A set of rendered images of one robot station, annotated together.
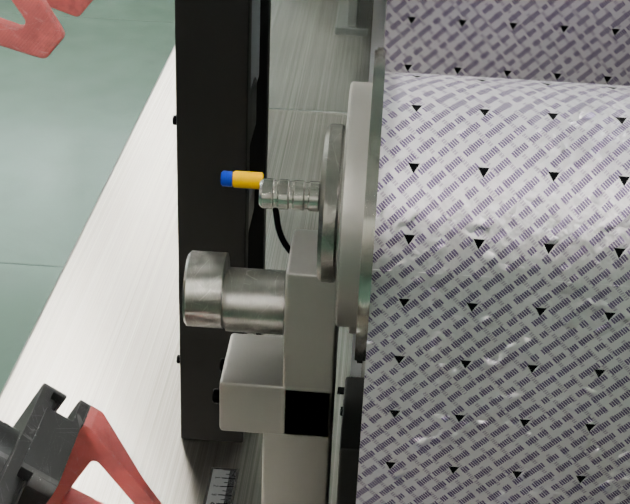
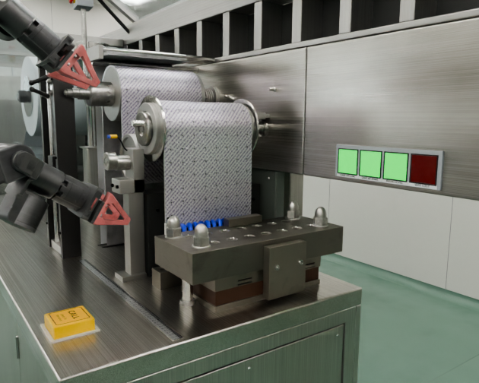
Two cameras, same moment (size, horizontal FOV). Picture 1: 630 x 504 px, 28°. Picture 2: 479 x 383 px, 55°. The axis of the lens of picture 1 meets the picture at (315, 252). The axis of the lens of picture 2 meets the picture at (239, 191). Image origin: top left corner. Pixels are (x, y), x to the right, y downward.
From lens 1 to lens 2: 0.67 m
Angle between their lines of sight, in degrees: 41
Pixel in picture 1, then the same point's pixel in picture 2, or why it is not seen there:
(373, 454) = (167, 174)
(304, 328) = (137, 163)
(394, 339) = (169, 144)
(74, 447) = not seen: hidden behind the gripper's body
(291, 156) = not seen: hidden behind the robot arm
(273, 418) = (131, 188)
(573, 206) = (195, 114)
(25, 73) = not seen: outside the picture
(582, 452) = (204, 167)
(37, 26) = (95, 79)
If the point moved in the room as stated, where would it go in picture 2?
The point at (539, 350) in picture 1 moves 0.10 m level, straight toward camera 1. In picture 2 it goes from (195, 144) to (211, 147)
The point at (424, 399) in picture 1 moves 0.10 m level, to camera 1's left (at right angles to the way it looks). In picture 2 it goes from (176, 158) to (134, 160)
